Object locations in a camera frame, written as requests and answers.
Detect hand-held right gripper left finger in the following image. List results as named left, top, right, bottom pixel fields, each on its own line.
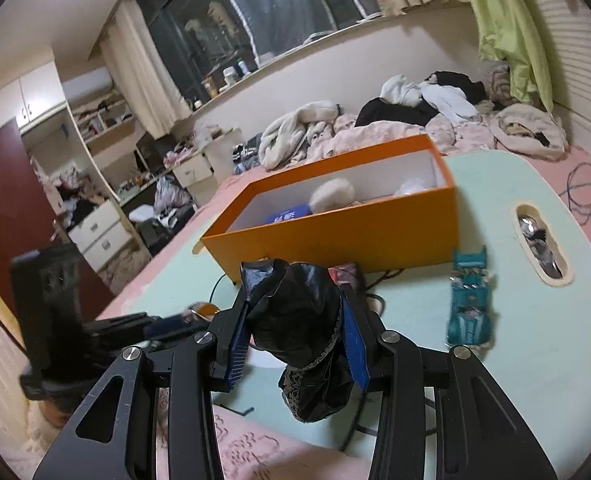
left=33, top=287, right=256, bottom=480

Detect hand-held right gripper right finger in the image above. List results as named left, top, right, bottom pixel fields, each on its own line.
left=339, top=285, right=559, bottom=480

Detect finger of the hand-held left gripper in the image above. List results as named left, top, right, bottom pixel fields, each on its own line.
left=143, top=310, right=217, bottom=342

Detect black lace cloth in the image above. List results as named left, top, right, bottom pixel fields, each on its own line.
left=240, top=258, right=356, bottom=423

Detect red black packet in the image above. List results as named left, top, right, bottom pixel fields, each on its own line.
left=328, top=262, right=365, bottom=293

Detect orange cardboard box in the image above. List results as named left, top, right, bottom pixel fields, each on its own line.
left=200, top=133, right=460, bottom=288

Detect teal toy car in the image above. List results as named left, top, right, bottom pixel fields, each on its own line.
left=445, top=246, right=497, bottom=347

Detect blue small box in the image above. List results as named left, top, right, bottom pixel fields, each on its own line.
left=264, top=205, right=311, bottom=226

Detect beige fluffy plush item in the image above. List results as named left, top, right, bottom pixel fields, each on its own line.
left=309, top=179, right=356, bottom=209

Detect light green desktop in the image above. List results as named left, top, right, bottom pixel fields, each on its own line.
left=120, top=152, right=591, bottom=480

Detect white drawer cabinet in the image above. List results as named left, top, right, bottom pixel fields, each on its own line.
left=68, top=199, right=131, bottom=273

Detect dark red wardrobe door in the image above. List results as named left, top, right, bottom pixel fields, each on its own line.
left=0, top=119, right=116, bottom=348

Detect white plastic bag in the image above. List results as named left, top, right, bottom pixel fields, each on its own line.
left=153, top=177, right=196, bottom=211

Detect white carton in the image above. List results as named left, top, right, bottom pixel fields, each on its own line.
left=173, top=152, right=215, bottom=187

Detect black monitor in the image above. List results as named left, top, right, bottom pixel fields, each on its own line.
left=136, top=134, right=176, bottom=171

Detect white shelf unit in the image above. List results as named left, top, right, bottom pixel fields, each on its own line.
left=58, top=67, right=146, bottom=201

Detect silvery metal clutter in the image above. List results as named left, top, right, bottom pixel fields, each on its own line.
left=518, top=212, right=566, bottom=278

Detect pink crumpled blanket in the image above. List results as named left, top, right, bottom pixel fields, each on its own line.
left=303, top=110, right=499, bottom=163

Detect white overhead cabinet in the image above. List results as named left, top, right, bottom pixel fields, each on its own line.
left=0, top=60, right=69, bottom=133

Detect white fluffy blanket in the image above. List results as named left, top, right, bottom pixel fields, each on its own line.
left=258, top=101, right=343, bottom=170

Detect white garment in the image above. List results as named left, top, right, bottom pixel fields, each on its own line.
left=379, top=74, right=481, bottom=126

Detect beige garment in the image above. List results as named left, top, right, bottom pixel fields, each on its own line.
left=490, top=104, right=570, bottom=162

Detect dark window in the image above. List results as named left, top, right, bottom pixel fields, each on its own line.
left=133, top=0, right=381, bottom=106

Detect green hanging cloth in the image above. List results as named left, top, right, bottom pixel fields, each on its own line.
left=463, top=0, right=556, bottom=113

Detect black cable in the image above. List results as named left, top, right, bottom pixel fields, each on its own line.
left=210, top=269, right=439, bottom=453

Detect thin dark cables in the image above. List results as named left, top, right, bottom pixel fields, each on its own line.
left=565, top=157, right=591, bottom=228

